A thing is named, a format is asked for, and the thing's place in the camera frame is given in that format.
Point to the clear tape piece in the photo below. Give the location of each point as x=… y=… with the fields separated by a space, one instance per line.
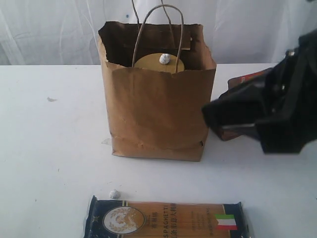
x=107 y=141

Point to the brown stand-up pouch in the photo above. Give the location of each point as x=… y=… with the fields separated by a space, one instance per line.
x=245 y=79

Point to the brown paper bag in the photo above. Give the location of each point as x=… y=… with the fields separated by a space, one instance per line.
x=154 y=114

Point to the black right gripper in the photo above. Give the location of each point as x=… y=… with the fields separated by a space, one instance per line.
x=290 y=93

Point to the spaghetti package dark blue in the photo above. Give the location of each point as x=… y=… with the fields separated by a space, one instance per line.
x=130 y=219

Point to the clear jar with gold lid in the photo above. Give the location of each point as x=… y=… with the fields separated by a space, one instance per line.
x=151 y=62

